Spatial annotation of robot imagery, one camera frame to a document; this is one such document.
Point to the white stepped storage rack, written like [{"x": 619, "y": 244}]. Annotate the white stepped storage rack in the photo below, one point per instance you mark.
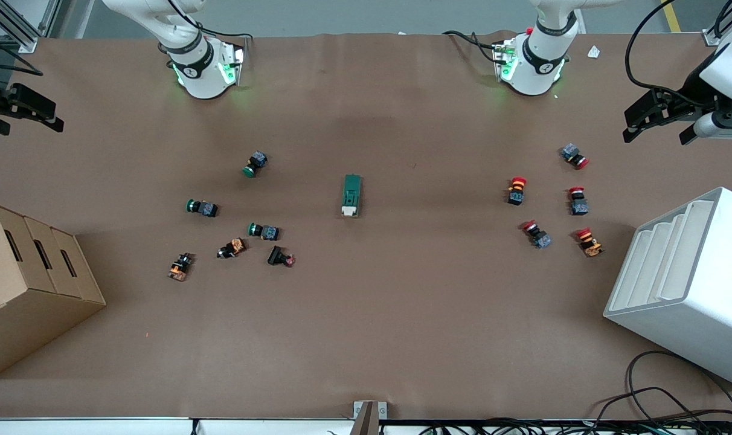
[{"x": 692, "y": 284}]

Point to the brown cardboard box with slots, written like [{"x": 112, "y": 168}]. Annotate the brown cardboard box with slots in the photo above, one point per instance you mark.
[{"x": 22, "y": 290}]

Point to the white table edge rail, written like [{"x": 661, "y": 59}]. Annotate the white table edge rail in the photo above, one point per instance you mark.
[{"x": 88, "y": 426}]

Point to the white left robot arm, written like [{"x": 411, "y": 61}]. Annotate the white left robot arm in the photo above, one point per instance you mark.
[{"x": 538, "y": 57}]

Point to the green load switch white lever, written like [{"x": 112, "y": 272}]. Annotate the green load switch white lever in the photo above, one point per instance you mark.
[{"x": 351, "y": 194}]

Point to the red emergency button orange block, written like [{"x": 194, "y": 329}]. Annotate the red emergency button orange block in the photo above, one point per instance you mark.
[{"x": 589, "y": 241}]

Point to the white paper scrap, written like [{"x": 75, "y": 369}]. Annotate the white paper scrap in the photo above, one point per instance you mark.
[{"x": 593, "y": 52}]

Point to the aluminium frame profile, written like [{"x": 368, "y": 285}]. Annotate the aluminium frame profile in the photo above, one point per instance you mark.
[
  {"x": 16, "y": 27},
  {"x": 728, "y": 30}
]

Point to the green push button blue block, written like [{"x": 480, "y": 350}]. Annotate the green push button blue block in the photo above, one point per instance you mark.
[
  {"x": 256, "y": 164},
  {"x": 201, "y": 207},
  {"x": 263, "y": 231}
]

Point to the brown paper table cover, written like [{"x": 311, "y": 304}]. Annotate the brown paper table cover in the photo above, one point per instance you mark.
[{"x": 366, "y": 314}]

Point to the grey metal table bracket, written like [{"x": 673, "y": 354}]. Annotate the grey metal table bracket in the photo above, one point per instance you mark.
[{"x": 369, "y": 417}]

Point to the red emergency button blue block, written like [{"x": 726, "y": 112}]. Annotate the red emergency button blue block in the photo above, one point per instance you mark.
[
  {"x": 537, "y": 234},
  {"x": 578, "y": 202},
  {"x": 575, "y": 156}
]

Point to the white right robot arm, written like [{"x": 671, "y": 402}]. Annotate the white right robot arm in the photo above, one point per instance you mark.
[{"x": 200, "y": 72}]

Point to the red emergency button black block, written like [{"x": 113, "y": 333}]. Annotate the red emergency button black block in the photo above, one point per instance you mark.
[{"x": 516, "y": 190}]

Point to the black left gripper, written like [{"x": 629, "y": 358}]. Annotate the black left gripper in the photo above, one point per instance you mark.
[{"x": 691, "y": 91}]

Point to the black push button red tip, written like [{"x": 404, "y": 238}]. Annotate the black push button red tip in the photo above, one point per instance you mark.
[{"x": 279, "y": 256}]

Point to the black selector switch orange block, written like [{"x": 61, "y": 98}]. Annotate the black selector switch orange block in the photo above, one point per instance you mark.
[
  {"x": 180, "y": 266},
  {"x": 232, "y": 248}
]

